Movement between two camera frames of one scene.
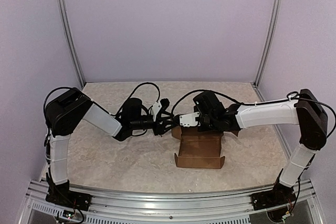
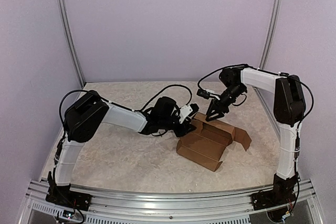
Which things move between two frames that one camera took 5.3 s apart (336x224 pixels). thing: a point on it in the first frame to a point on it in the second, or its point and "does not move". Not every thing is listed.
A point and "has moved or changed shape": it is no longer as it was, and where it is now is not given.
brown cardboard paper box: (199, 149) has moved or changed shape
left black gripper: (161, 128) to (185, 129)
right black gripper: (205, 130) to (217, 104)
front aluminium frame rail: (224, 208) does not move
